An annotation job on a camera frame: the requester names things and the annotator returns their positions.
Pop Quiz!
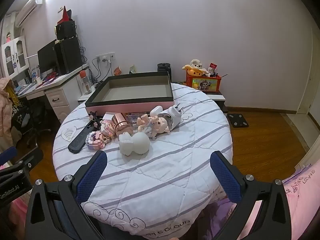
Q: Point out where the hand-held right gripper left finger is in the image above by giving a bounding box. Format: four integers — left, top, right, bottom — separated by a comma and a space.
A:
26, 151, 108, 240

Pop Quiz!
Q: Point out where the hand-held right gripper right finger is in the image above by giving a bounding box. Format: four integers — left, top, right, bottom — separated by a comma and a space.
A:
209, 151, 293, 240

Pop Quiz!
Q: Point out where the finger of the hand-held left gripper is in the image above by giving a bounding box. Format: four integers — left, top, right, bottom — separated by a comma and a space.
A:
0, 150, 43, 180
0, 146, 18, 167

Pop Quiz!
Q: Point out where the black remote control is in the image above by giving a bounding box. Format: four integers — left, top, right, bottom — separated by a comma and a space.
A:
68, 120, 97, 154

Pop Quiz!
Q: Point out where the white and pink block figure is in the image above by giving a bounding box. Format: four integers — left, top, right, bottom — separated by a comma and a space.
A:
100, 119, 118, 138

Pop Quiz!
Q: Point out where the white round plush figure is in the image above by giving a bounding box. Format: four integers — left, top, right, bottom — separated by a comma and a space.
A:
118, 132, 150, 156

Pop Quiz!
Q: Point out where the rose gold metal cup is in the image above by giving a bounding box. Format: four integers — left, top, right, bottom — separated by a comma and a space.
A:
111, 113, 133, 137

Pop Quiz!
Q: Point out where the pink box with dark rim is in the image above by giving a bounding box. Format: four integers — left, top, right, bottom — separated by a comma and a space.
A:
85, 71, 175, 117

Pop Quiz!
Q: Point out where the white handheld device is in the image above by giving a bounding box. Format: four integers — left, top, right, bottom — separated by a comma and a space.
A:
157, 104, 184, 132

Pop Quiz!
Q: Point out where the pale jointed doll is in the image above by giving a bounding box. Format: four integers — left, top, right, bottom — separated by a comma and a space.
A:
136, 114, 173, 140

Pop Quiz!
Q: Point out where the pink padded coat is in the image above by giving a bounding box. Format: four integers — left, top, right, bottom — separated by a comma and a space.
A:
0, 77, 19, 145

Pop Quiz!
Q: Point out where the black office chair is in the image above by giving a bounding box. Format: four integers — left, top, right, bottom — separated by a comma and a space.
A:
19, 97, 52, 143

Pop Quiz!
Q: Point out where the black bathroom scale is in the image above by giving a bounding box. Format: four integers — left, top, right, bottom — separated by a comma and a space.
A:
226, 113, 250, 128

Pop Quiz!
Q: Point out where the white striped quilt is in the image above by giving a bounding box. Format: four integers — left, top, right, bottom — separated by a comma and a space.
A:
52, 82, 234, 240

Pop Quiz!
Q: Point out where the clear glass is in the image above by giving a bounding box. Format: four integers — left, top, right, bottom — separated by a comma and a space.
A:
127, 116, 142, 133

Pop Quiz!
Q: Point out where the white desk with drawers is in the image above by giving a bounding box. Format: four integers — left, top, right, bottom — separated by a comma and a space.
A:
17, 64, 90, 124

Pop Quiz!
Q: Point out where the pink printed bed sheet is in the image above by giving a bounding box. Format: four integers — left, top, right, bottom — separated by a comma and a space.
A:
210, 162, 320, 240

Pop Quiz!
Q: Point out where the white and black nightstand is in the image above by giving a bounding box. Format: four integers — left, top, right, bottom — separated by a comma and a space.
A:
172, 81, 228, 113

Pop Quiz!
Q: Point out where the microphone with orange head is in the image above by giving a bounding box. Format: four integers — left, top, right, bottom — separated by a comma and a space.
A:
79, 70, 92, 95

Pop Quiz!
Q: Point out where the orange printed storage box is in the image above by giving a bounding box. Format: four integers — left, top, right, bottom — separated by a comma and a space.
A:
185, 70, 222, 93

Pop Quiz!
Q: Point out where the white glass-door cabinet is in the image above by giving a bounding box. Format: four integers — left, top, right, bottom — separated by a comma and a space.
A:
0, 35, 28, 75

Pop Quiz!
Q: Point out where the black computer monitor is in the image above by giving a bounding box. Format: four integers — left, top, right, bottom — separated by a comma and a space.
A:
37, 40, 58, 74

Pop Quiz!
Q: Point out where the black computer tower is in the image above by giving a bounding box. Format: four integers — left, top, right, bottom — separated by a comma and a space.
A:
54, 37, 83, 75

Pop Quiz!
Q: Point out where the white and yellow plush toy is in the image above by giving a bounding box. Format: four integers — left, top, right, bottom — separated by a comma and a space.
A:
182, 59, 210, 77

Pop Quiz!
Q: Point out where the black cylindrical appliance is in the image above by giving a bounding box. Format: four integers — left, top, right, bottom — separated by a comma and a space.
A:
157, 63, 172, 83

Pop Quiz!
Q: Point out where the white door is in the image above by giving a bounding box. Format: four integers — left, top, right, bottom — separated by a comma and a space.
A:
297, 27, 320, 115

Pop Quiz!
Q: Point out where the black box on tower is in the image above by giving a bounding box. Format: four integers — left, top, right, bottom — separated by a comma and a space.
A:
55, 20, 77, 40

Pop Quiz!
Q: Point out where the white air conditioner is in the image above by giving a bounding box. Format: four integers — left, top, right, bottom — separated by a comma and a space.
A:
14, 0, 45, 27

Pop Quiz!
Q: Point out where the red triangular stand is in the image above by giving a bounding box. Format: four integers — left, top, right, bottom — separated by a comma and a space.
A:
57, 6, 73, 24

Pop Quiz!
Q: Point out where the black charger cable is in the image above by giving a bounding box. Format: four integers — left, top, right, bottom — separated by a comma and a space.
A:
91, 56, 113, 85

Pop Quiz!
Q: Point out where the white wall outlet strip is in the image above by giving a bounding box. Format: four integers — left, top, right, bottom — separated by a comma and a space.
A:
96, 52, 116, 62

